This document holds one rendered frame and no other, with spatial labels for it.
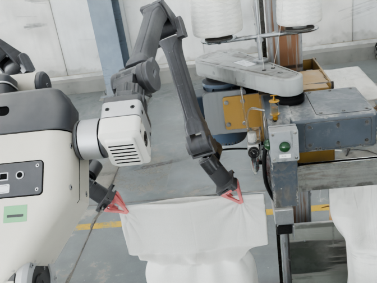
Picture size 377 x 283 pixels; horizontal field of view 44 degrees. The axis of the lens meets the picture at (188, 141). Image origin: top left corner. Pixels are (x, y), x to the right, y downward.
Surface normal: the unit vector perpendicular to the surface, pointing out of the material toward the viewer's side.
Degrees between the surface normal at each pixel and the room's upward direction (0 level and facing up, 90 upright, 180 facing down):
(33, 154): 50
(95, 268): 0
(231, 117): 90
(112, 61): 92
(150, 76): 75
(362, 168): 90
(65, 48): 90
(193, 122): 70
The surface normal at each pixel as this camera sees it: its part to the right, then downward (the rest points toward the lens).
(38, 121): -0.14, -0.27
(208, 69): -0.81, 0.33
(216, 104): -0.07, 0.41
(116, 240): -0.14, -0.91
